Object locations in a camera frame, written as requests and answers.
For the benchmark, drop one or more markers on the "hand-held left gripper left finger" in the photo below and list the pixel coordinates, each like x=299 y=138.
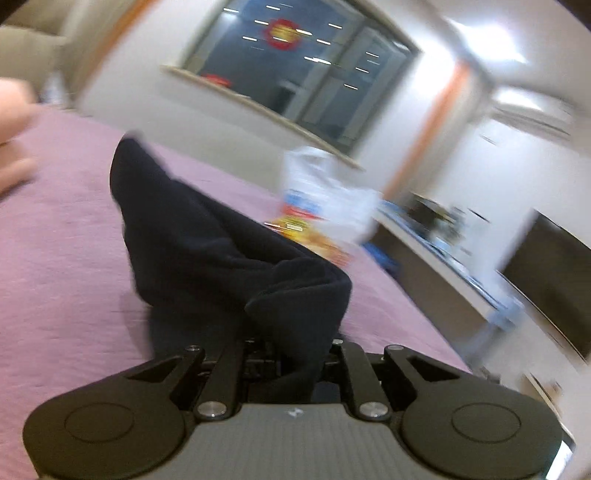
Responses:
x=226 y=369

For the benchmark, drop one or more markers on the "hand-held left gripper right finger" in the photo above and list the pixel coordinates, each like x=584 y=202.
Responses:
x=355 y=374

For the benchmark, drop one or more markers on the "black hoodie with white stripes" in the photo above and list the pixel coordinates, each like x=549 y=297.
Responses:
x=194 y=249

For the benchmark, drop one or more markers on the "blue plastic stool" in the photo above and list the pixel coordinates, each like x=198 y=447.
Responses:
x=384 y=261

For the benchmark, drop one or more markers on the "blue and white desk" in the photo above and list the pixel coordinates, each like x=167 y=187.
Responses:
x=438 y=277

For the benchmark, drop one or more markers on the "yellow red snack packet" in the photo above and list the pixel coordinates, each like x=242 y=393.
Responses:
x=318 y=242

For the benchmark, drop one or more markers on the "white plastic bag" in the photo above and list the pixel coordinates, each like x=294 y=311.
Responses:
x=323 y=194

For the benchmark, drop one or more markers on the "black television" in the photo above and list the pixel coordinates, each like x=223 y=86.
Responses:
x=549 y=272

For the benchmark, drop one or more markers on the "orange-edged curtain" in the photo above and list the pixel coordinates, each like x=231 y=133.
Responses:
x=429 y=134

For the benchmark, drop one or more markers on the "window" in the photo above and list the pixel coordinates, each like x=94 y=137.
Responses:
x=300 y=69

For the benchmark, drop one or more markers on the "white air conditioner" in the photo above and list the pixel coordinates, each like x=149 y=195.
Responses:
x=531 y=117

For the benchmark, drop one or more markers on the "folded pink blanket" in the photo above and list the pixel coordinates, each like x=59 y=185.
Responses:
x=11 y=115

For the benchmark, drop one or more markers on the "beige padded headboard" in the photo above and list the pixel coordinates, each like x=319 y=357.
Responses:
x=27 y=50

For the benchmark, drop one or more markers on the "picture frame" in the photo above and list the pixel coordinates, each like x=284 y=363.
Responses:
x=422 y=212

